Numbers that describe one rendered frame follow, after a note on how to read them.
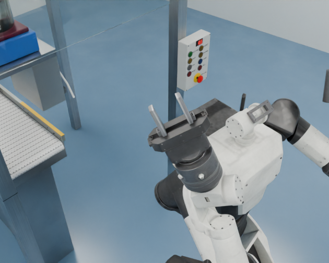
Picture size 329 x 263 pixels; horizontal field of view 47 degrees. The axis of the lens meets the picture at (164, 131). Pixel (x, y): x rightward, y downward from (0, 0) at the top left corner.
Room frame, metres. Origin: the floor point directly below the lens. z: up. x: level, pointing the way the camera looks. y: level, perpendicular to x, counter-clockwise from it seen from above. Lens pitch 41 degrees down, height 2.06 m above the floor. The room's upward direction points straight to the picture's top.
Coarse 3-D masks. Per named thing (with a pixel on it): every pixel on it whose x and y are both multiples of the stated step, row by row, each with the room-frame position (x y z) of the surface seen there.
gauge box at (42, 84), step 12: (48, 60) 1.21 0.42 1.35; (24, 72) 1.21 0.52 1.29; (36, 72) 1.17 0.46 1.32; (48, 72) 1.20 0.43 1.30; (24, 84) 1.23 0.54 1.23; (36, 84) 1.16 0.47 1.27; (48, 84) 1.19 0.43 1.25; (60, 84) 1.23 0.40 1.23; (24, 96) 1.26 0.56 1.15; (36, 96) 1.18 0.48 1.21; (48, 96) 1.18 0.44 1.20; (60, 96) 1.22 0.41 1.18; (48, 108) 1.18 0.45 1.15
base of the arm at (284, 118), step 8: (272, 104) 0.99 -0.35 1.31; (280, 104) 0.99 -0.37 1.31; (288, 104) 0.99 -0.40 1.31; (296, 104) 0.99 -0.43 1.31; (272, 112) 0.96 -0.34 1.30; (280, 112) 0.96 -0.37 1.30; (288, 112) 0.97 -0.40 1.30; (296, 112) 0.97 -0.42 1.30; (272, 120) 0.94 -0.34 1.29; (280, 120) 0.94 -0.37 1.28; (288, 120) 0.94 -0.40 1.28; (296, 120) 0.95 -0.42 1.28; (272, 128) 0.93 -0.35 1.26; (280, 128) 0.92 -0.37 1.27; (288, 128) 0.92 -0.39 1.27; (288, 136) 0.92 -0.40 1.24
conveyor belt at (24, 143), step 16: (0, 96) 1.55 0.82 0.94; (0, 112) 1.42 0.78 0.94; (16, 112) 1.42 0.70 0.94; (0, 128) 1.31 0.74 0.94; (16, 128) 1.31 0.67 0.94; (32, 128) 1.31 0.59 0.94; (0, 144) 1.20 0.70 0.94; (16, 144) 1.20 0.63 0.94; (32, 144) 1.20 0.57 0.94; (48, 144) 1.20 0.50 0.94; (16, 160) 1.10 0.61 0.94; (32, 160) 1.11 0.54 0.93; (16, 176) 1.05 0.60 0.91
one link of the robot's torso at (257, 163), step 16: (208, 112) 0.98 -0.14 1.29; (224, 112) 0.98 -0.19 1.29; (208, 128) 0.90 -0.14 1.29; (224, 128) 0.90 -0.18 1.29; (256, 128) 0.90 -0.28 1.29; (224, 144) 0.82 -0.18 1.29; (240, 144) 0.82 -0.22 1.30; (256, 144) 0.82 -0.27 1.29; (272, 144) 0.84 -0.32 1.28; (224, 160) 0.76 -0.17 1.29; (240, 160) 0.76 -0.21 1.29; (256, 160) 0.78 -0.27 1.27; (272, 160) 0.80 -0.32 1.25; (240, 176) 0.72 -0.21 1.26; (256, 176) 0.75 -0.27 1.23; (272, 176) 0.81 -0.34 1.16; (256, 192) 0.76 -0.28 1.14; (224, 208) 0.74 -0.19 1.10; (240, 208) 0.74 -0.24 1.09
